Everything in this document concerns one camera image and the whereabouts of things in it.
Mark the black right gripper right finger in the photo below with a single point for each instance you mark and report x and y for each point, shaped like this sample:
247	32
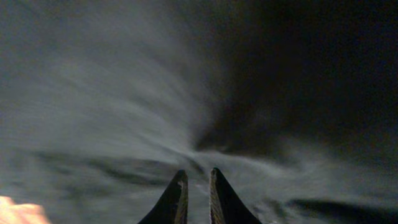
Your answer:
225	205

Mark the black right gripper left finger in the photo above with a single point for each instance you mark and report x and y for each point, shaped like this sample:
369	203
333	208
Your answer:
172	206

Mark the black shorts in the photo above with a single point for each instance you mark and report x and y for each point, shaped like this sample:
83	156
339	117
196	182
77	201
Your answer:
102	102

